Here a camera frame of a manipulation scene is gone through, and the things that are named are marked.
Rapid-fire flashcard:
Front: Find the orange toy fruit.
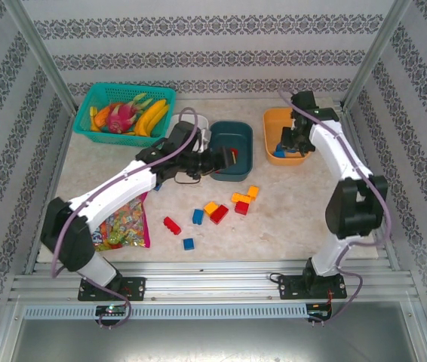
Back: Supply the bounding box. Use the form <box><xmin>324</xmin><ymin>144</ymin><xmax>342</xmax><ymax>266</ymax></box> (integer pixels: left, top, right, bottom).
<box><xmin>94</xmin><ymin>105</ymin><xmax>113</xmax><ymax>127</ymax></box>

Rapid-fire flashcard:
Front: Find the small circuit board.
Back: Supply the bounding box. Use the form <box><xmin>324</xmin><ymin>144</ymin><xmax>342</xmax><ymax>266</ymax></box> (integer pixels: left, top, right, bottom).
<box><xmin>96</xmin><ymin>305</ymin><xmax>126</xmax><ymax>316</ymax></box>
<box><xmin>307</xmin><ymin>302</ymin><xmax>332</xmax><ymax>316</ymax></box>

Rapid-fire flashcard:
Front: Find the dark teal plastic container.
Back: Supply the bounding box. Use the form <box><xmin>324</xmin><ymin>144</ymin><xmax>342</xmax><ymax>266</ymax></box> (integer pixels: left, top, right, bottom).
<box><xmin>209</xmin><ymin>120</ymin><xmax>255</xmax><ymax>183</ymax></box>

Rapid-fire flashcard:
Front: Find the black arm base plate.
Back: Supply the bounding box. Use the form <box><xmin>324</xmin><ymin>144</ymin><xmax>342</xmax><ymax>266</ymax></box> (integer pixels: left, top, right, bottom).
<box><xmin>78</xmin><ymin>276</ymin><xmax>147</xmax><ymax>302</ymax></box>
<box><xmin>278</xmin><ymin>274</ymin><xmax>348</xmax><ymax>301</ymax></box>

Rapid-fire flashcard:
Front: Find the aluminium frame post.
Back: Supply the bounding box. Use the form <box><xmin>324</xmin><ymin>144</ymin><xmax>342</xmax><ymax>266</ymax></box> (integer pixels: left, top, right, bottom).
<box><xmin>3</xmin><ymin>0</ymin><xmax>79</xmax><ymax>111</ymax></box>
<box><xmin>341</xmin><ymin>0</ymin><xmax>413</xmax><ymax>111</ymax></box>

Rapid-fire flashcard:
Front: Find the teal plastic basket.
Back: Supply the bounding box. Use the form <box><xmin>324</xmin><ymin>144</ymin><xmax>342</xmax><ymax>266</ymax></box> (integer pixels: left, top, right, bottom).
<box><xmin>72</xmin><ymin>82</ymin><xmax>177</xmax><ymax>149</ymax></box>

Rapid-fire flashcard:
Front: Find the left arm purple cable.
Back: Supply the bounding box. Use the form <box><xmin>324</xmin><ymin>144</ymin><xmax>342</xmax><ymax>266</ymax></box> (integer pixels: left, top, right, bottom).
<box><xmin>50</xmin><ymin>107</ymin><xmax>204</xmax><ymax>330</ymax></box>

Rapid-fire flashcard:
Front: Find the orange plastic container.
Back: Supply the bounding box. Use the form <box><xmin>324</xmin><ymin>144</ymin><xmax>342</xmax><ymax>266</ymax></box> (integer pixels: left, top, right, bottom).
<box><xmin>263</xmin><ymin>108</ymin><xmax>312</xmax><ymax>167</ymax></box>

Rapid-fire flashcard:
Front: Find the grey slotted cable duct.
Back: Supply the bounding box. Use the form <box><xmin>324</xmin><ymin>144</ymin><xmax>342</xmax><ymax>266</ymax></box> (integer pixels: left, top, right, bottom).
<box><xmin>22</xmin><ymin>304</ymin><xmax>309</xmax><ymax>320</ymax></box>

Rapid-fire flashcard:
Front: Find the long red lego brick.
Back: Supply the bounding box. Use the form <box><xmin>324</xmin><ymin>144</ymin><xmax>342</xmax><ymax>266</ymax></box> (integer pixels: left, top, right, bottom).
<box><xmin>163</xmin><ymin>216</ymin><xmax>183</xmax><ymax>237</ymax></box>

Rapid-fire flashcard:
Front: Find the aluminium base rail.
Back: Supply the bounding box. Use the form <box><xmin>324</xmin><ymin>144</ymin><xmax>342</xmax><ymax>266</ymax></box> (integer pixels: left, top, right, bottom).
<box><xmin>8</xmin><ymin>261</ymin><xmax>415</xmax><ymax>303</ymax></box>

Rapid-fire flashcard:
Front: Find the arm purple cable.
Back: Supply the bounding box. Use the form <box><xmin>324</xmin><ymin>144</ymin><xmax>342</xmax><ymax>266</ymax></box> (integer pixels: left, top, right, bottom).
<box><xmin>277</xmin><ymin>88</ymin><xmax>393</xmax><ymax>330</ymax></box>
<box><xmin>50</xmin><ymin>107</ymin><xmax>204</xmax><ymax>330</ymax></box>

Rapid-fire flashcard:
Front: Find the pink toy dragon fruit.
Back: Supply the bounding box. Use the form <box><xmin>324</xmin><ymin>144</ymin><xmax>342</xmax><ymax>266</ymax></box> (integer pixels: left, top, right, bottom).
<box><xmin>104</xmin><ymin>93</ymin><xmax>153</xmax><ymax>134</ymax></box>

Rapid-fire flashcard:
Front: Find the white plastic container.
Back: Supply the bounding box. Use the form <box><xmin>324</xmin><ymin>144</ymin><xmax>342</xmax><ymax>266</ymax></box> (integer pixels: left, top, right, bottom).
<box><xmin>170</xmin><ymin>114</ymin><xmax>212</xmax><ymax>152</ymax></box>

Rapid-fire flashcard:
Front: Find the yellow toy banana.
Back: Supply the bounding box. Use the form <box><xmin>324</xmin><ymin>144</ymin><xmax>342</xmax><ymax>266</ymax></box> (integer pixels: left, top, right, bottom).
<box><xmin>140</xmin><ymin>105</ymin><xmax>171</xmax><ymax>137</ymax></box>
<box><xmin>134</xmin><ymin>98</ymin><xmax>169</xmax><ymax>133</ymax></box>

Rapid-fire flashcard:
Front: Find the colourful candy bag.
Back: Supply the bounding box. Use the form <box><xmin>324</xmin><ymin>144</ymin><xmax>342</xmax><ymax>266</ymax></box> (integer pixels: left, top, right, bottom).
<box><xmin>92</xmin><ymin>191</ymin><xmax>152</xmax><ymax>250</ymax></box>

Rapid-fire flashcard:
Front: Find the aluminium side rail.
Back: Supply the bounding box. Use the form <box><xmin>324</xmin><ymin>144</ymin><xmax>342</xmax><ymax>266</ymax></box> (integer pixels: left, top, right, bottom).
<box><xmin>23</xmin><ymin>107</ymin><xmax>79</xmax><ymax>275</ymax></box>
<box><xmin>333</xmin><ymin>98</ymin><xmax>402</xmax><ymax>272</ymax></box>

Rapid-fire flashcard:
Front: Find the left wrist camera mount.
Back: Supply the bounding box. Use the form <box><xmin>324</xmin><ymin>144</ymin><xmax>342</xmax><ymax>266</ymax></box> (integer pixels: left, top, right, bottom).
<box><xmin>198</xmin><ymin>129</ymin><xmax>213</xmax><ymax>151</ymax></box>

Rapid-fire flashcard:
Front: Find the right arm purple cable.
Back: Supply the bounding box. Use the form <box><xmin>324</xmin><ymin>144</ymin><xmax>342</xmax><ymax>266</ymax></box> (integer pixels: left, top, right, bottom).
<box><xmin>277</xmin><ymin>88</ymin><xmax>393</xmax><ymax>330</ymax></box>

